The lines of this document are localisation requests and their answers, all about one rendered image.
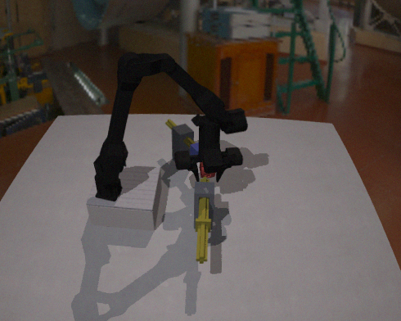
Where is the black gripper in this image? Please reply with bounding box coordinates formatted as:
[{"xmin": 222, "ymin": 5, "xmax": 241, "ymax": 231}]
[{"xmin": 174, "ymin": 137, "xmax": 243, "ymax": 183}]

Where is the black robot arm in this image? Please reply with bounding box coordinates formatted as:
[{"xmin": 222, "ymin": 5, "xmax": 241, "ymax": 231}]
[{"xmin": 93, "ymin": 52, "xmax": 248, "ymax": 201}]

